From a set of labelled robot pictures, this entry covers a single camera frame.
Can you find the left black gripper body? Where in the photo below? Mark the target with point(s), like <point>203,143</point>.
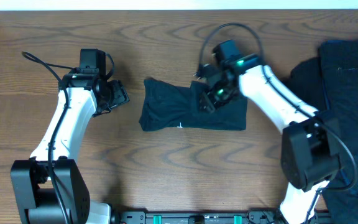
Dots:
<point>119,93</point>

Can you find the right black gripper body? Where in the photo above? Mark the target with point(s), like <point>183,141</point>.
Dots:
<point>208,101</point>

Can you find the dark teal t-shirt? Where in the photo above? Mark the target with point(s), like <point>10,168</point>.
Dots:
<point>167,106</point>

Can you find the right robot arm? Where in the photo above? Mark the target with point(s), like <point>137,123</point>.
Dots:
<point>312,150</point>

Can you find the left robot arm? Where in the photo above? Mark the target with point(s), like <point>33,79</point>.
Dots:
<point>48,186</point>

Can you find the dark clothes pile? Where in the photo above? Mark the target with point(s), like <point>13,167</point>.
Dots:
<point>330,82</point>

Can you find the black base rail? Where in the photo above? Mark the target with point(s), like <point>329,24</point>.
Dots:
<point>263,217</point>

